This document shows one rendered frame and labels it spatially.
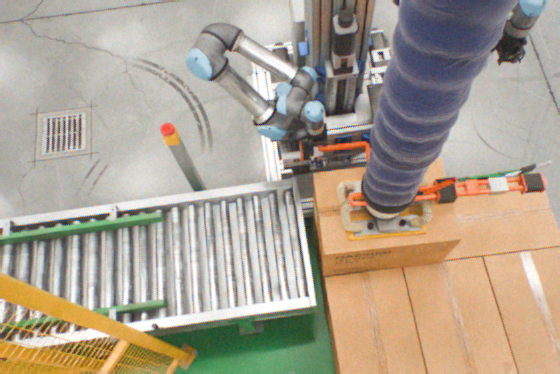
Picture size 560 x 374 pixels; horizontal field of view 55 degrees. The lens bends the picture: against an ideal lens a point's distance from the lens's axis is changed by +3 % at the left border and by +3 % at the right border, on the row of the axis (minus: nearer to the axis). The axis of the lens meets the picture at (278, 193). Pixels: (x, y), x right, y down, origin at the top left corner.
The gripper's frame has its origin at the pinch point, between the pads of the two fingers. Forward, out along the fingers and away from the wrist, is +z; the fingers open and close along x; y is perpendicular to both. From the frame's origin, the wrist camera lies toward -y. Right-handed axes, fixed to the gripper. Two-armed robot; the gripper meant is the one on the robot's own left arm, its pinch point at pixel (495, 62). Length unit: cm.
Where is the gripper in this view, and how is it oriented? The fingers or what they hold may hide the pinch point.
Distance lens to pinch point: 214.1
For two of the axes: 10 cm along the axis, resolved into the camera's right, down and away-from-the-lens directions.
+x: 9.9, -1.4, -0.1
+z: 0.7, 3.8, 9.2
